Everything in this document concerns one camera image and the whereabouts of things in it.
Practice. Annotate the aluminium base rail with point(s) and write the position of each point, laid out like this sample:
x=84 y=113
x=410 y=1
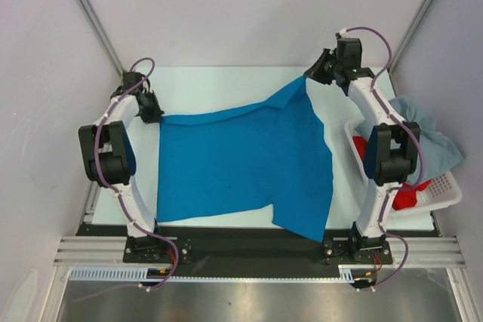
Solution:
x=80 y=250

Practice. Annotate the white plastic basket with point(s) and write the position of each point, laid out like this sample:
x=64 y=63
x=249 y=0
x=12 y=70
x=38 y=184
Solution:
x=442 y=192

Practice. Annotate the aluminium frame post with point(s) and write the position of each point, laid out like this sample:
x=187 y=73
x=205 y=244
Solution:
x=417 y=21
x=101 y=35

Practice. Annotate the right aluminium frame post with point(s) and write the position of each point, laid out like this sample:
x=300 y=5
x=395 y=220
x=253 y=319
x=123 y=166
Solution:
x=417 y=21

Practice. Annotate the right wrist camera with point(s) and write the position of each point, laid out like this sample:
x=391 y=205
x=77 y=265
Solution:
x=341 y=34

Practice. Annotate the red t shirt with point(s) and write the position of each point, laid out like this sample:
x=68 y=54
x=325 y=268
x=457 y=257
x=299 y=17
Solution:
x=404 y=199

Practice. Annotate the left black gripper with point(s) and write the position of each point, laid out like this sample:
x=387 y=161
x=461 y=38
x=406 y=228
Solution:
x=157 y=112

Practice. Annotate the grey t shirt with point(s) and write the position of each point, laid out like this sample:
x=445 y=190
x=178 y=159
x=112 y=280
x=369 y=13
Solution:
x=434 y=141

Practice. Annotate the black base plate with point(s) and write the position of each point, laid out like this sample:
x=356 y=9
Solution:
x=267 y=253

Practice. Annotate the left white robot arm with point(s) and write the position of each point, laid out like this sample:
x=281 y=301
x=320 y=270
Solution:
x=109 y=161

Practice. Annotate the left aluminium frame post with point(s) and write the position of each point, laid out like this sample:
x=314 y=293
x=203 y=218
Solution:
x=101 y=35

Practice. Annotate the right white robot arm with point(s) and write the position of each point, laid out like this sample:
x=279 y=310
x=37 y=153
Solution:
x=368 y=232

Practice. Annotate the blue t shirt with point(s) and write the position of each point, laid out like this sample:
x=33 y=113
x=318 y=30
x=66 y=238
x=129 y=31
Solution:
x=271 y=153

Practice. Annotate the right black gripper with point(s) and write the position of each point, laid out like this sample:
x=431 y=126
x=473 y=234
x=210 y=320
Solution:
x=315 y=72

